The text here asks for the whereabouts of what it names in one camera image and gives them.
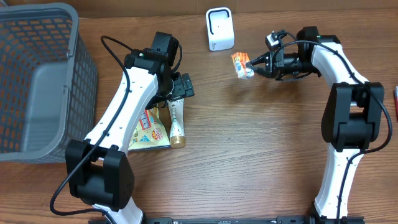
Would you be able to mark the grey plastic shopping basket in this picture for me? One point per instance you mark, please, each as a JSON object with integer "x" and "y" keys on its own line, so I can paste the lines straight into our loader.
{"x": 48, "y": 82}

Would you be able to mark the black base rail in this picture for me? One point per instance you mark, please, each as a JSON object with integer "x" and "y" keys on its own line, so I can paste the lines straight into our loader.
{"x": 296, "y": 219}

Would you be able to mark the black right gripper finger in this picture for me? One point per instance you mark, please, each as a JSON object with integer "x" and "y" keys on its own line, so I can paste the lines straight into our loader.
{"x": 264, "y": 58}
{"x": 262, "y": 71}

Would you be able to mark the white barcode scanner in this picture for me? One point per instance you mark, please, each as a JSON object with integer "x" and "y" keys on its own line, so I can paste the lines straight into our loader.
{"x": 219, "y": 23}

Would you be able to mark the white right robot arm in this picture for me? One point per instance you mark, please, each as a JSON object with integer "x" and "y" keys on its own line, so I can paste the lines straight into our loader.
{"x": 355, "y": 121}

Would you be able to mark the white cream tube gold cap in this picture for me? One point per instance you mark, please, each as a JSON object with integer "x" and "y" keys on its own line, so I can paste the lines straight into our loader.
{"x": 177, "y": 133}

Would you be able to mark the red purple pad pack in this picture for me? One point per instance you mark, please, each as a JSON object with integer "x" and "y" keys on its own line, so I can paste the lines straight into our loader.
{"x": 395, "y": 92}

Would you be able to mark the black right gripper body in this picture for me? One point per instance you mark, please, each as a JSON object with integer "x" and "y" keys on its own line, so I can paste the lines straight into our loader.
{"x": 279, "y": 66}

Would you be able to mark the yellow snack packet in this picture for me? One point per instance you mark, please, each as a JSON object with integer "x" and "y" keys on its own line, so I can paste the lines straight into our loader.
{"x": 149, "y": 133}

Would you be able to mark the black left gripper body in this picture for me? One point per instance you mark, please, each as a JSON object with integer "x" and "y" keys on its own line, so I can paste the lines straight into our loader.
{"x": 181, "y": 88}

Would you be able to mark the small orange box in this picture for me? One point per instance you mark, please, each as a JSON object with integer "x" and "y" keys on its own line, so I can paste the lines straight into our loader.
{"x": 239, "y": 61}

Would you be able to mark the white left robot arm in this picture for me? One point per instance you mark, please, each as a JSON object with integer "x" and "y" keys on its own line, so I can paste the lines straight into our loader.
{"x": 100, "y": 178}

